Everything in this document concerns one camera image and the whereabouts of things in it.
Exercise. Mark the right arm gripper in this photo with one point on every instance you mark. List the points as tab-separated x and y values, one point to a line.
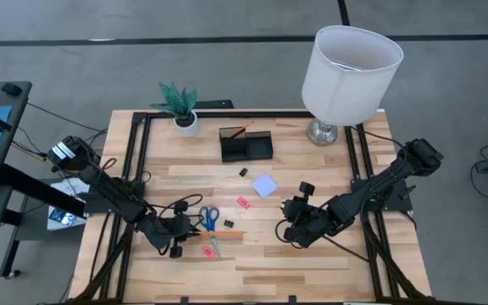
316	218

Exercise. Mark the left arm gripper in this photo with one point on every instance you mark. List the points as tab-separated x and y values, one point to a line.
172	231

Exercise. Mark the pink eraser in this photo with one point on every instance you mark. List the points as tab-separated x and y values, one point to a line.
243	202
209	252

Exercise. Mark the orange pencil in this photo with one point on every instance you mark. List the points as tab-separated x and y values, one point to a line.
242	129
227	233

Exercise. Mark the black binder clip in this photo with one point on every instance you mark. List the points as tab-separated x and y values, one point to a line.
228	223
243	172

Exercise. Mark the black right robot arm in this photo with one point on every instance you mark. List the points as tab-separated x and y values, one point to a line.
379	186

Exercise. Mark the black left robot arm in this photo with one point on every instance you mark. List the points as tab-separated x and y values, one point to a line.
112	190

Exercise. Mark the black mesh desk organizer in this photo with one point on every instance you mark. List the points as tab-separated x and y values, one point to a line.
258	148

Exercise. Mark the pale lavender sticky note pad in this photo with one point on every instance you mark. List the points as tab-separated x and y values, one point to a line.
264	185

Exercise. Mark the black box behind table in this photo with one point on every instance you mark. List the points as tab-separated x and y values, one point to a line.
216	104

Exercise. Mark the white paper sheet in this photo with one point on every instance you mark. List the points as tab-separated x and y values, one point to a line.
72	186

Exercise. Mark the white box under table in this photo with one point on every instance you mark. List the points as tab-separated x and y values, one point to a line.
64	218

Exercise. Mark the green plant white pot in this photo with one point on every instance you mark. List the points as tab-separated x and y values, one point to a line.
178	101

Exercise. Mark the table lamp white shade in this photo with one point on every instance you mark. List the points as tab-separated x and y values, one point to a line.
345	97

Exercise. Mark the black diagonal support beam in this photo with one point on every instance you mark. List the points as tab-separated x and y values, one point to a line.
36	188

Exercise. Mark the grey side desk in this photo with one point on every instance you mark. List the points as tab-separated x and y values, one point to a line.
15	127

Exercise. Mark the black computer mouse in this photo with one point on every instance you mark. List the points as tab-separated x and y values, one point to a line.
11	89

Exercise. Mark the black aluminium table frame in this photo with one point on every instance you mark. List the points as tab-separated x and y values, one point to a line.
248	114

